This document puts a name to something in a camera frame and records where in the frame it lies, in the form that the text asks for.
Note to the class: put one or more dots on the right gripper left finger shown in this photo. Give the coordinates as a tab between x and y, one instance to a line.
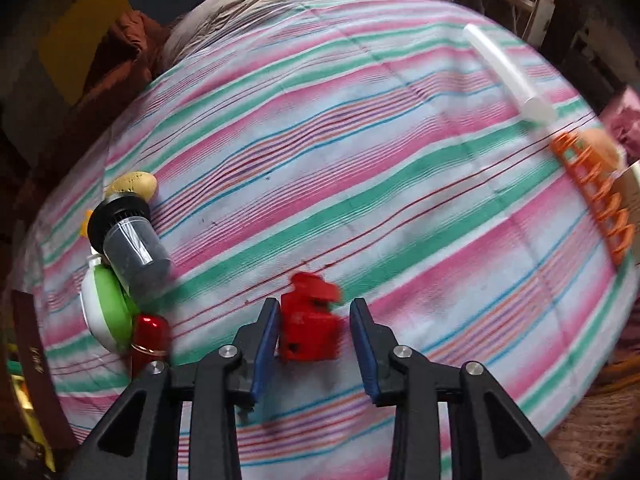
138	437

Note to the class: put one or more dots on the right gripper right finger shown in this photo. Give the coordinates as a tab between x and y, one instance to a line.
490	436

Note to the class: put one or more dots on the red puzzle block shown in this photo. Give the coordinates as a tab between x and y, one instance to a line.
309	331

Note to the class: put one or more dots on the gold storage box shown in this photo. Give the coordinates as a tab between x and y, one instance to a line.
48	409

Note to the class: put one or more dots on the red lipstick tube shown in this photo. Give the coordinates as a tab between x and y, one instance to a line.
150	341

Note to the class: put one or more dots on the white green square bottle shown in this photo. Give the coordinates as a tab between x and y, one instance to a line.
107	309

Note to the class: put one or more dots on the black lidded clear jar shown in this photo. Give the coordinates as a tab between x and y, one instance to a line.
120	229

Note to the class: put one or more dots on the orange plastic toy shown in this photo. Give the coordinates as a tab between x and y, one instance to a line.
85	223

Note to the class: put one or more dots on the yellow oval soap box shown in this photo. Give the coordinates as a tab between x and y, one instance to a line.
138	182

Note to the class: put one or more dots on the orange plastic rack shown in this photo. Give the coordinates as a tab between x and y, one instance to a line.
592	171

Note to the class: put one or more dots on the striped bed quilt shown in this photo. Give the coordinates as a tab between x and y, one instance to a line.
368	142

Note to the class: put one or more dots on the white plastic tube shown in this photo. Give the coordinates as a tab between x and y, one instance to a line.
532	105

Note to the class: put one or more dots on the brown blanket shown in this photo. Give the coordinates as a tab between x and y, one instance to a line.
127	59

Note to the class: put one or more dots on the multicolour padded headboard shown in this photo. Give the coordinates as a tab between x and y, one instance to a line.
47	50

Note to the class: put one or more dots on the grey pillow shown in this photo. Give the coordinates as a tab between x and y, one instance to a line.
210	20

